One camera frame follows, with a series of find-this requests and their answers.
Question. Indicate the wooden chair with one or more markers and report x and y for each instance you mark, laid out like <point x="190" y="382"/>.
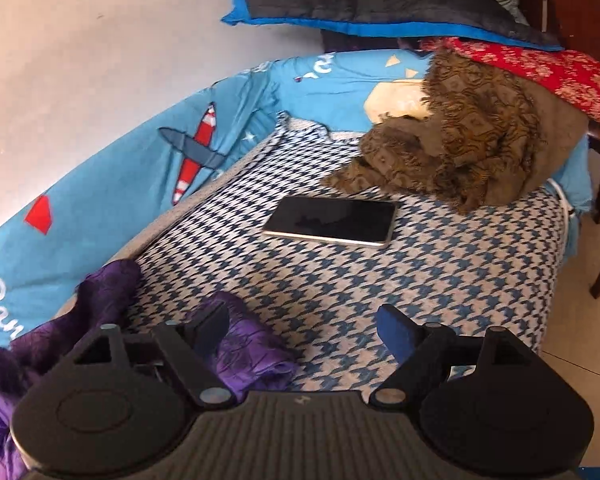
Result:
<point x="580" y="5"/>

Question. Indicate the brown patterned shawl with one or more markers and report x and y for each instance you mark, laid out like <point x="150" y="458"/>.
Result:
<point x="480" y="135"/>

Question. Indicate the blue printed bedsheet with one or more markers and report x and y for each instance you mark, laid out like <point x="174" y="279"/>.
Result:
<point x="105" y="200"/>

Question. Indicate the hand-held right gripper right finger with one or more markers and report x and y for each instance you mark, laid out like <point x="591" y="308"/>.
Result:
<point x="395" y="332"/>

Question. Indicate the red floral cloth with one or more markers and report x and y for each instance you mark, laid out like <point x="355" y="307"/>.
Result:
<point x="540" y="72"/>

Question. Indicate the purple floral dress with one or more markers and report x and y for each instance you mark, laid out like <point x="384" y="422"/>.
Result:
<point x="250" y="345"/>

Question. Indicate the black smartphone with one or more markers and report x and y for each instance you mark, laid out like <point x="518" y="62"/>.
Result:
<point x="330" y="220"/>

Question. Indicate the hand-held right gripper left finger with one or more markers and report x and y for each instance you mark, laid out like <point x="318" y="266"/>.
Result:
<point x="211" y="330"/>

